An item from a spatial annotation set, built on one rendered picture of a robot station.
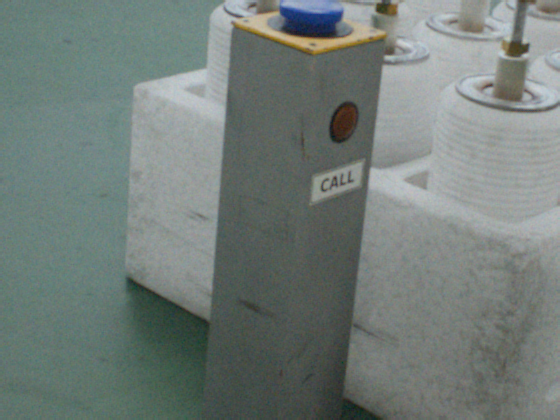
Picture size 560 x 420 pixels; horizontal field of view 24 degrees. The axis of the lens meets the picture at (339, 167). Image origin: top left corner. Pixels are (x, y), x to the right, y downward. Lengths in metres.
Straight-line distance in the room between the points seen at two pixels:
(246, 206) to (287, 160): 0.05
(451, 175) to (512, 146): 0.05
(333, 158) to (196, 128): 0.26
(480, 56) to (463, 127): 0.16
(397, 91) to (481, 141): 0.10
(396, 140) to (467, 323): 0.16
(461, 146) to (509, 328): 0.13
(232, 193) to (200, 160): 0.22
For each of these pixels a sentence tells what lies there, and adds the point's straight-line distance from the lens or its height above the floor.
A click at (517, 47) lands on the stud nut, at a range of 0.93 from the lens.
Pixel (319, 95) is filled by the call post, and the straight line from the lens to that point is 0.79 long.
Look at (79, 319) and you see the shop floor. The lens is 1.11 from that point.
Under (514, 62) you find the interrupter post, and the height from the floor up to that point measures 0.28.
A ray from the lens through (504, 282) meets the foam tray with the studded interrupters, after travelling 0.89.
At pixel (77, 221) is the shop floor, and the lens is 1.28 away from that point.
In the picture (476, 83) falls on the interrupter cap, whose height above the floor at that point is 0.25.
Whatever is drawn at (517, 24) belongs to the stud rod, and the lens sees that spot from 0.92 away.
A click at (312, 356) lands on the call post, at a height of 0.10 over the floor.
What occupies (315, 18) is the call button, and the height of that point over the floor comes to 0.33.
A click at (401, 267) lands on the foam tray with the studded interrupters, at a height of 0.13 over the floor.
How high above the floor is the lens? 0.54
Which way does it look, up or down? 22 degrees down
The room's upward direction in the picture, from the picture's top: 6 degrees clockwise
